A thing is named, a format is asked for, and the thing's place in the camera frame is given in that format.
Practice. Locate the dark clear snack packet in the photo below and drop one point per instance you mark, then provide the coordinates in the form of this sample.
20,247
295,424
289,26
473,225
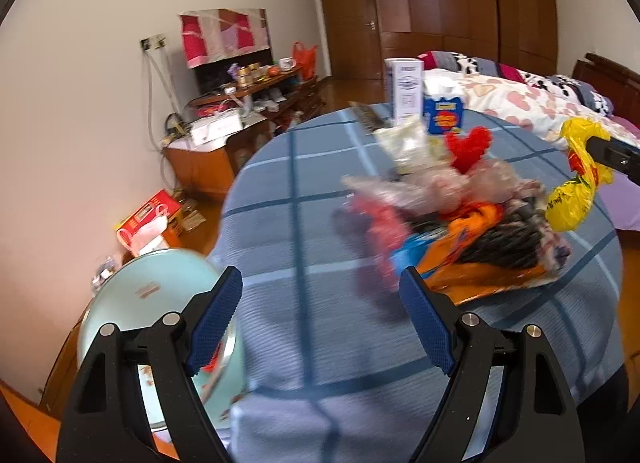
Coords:
367,118

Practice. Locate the red mesh netting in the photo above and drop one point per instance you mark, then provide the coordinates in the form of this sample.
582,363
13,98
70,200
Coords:
467,148

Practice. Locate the wooden door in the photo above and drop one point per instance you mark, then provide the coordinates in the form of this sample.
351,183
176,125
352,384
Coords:
350,23

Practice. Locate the clear bag of small items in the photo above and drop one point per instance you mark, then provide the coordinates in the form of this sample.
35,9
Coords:
104,273

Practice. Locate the wooden wardrobe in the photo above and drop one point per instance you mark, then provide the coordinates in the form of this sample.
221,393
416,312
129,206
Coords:
475,3

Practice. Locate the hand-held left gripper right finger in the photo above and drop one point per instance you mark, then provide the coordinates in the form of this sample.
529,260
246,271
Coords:
427,323

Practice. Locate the wall socket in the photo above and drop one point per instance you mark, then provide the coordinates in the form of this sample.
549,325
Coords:
152,43

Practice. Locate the red cardboard box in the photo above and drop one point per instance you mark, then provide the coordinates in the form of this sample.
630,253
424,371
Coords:
150,208

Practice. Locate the white box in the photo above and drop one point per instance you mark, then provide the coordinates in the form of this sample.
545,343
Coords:
215,128

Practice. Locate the red snack wrapper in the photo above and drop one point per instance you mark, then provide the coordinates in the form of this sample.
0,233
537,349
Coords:
385,233

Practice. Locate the black television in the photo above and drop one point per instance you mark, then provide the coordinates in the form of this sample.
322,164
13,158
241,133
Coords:
215,78

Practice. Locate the pale yellow plastic wrapper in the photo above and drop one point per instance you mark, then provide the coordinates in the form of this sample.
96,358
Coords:
405,140

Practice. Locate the blue capped drink carton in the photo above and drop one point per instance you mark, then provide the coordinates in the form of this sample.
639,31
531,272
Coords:
442,115

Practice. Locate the gold jar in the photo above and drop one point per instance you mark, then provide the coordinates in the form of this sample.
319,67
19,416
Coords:
243,77

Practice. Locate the pale green trash bin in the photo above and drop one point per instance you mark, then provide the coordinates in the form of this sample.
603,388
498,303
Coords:
150,278

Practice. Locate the red white cloth cover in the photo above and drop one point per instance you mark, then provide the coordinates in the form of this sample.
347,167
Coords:
220,35

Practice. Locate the white mug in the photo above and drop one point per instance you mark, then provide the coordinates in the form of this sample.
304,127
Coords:
286,64

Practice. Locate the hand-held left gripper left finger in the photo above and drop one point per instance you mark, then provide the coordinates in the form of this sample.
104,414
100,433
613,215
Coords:
215,323

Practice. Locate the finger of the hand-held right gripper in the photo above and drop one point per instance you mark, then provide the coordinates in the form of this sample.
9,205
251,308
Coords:
615,155

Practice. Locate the orange plastic bag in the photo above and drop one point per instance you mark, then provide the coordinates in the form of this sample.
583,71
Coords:
305,60

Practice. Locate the purple bed sheet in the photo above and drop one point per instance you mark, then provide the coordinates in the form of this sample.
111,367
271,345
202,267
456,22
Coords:
625,203

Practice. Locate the clear crumpled plastic bag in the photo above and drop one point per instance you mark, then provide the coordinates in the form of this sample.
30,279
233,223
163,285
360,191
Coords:
435,190

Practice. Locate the tall white milk carton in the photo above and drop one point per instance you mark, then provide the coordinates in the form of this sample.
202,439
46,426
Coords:
405,88

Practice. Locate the wooden bed headboard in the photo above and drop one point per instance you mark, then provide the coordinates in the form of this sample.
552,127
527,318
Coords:
610,83

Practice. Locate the folded patterned blanket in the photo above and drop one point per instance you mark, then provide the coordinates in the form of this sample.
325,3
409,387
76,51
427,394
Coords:
550,83

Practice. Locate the wooden television cabinet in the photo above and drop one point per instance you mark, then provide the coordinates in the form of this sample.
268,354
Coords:
210,168

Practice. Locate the white plastic bag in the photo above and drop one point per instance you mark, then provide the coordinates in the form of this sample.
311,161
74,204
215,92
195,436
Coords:
145,238

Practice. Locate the orange snack wrapper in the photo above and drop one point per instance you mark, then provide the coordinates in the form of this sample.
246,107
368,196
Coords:
465,228

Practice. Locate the yellow plastic bag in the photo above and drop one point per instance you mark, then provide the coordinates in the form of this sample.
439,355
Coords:
570,198

